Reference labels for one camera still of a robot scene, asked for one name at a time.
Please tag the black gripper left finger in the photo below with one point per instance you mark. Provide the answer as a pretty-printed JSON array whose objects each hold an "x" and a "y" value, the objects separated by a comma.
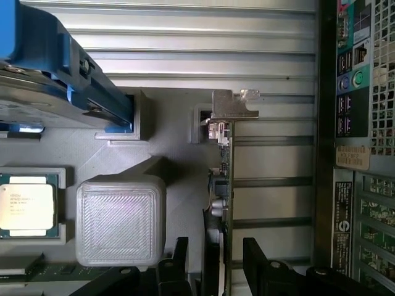
[{"x": 172, "y": 277}]

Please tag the computer case rear panel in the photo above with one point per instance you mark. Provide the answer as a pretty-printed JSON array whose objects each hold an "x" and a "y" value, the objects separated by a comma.
[{"x": 327, "y": 92}]

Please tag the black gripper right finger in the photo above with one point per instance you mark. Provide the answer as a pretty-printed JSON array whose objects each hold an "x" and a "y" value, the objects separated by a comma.
[{"x": 262, "y": 277}]

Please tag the green RAM stick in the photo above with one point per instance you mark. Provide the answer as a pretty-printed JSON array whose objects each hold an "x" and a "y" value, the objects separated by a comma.
[{"x": 52, "y": 271}]

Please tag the beige service tag label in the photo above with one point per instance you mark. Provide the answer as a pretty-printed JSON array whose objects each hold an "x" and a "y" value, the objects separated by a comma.
[{"x": 352, "y": 156}]

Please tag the grey 3D-printed parts rack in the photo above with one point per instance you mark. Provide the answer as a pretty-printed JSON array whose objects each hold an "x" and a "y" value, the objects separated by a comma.
[{"x": 117, "y": 222}]

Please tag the silver CPU with green edge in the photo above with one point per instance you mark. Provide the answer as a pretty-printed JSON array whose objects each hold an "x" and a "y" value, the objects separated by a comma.
[{"x": 26, "y": 206}]

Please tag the hard disk with blue caddy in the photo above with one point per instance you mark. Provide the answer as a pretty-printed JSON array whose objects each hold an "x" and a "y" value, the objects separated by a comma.
[{"x": 31, "y": 101}]

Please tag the black label with white print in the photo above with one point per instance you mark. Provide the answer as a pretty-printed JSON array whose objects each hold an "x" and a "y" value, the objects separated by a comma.
[{"x": 342, "y": 216}]

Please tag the green graphics card, metal bracket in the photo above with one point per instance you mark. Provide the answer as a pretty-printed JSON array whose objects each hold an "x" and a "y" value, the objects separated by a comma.
[{"x": 222, "y": 191}]

